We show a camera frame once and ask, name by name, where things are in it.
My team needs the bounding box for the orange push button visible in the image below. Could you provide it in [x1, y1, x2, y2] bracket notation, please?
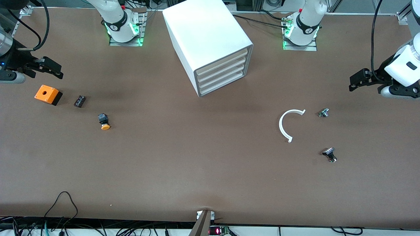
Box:
[98, 113, 111, 131]

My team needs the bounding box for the cream white plastic drawer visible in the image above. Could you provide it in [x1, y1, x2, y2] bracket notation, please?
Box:
[199, 69, 245, 95]
[196, 49, 248, 78]
[198, 63, 246, 89]
[197, 56, 246, 84]

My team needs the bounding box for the black button with grey cap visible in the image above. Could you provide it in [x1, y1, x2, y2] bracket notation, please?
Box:
[322, 147, 338, 163]

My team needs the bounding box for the white drawer cabinet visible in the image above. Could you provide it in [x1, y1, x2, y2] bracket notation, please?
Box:
[162, 0, 254, 98]

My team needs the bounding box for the small device with red display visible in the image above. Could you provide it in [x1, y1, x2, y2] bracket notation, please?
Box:
[209, 226, 232, 236]

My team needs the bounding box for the orange button enclosure box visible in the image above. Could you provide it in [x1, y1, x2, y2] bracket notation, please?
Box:
[34, 85, 63, 106]

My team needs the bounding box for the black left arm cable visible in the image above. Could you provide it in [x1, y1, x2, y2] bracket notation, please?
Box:
[371, 0, 384, 82]

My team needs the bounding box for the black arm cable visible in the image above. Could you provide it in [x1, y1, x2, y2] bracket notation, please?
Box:
[6, 0, 50, 51]
[371, 0, 384, 82]

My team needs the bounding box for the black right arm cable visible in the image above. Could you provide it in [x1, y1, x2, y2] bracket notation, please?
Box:
[6, 0, 50, 51]

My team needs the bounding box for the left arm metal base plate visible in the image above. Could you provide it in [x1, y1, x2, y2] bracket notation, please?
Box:
[282, 16, 318, 51]

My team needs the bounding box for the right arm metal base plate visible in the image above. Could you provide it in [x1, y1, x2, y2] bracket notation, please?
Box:
[109, 7, 147, 47]

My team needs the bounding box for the white semicircular plastic bracket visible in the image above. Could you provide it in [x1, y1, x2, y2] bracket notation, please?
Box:
[279, 109, 306, 143]

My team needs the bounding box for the black cable on table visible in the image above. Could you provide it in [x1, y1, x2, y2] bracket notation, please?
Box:
[259, 9, 286, 21]
[232, 14, 285, 28]

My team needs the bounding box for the black looped cable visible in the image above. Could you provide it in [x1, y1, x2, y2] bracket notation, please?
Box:
[44, 191, 79, 227]

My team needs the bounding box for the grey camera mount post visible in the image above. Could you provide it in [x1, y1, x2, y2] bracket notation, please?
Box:
[189, 210, 215, 236]

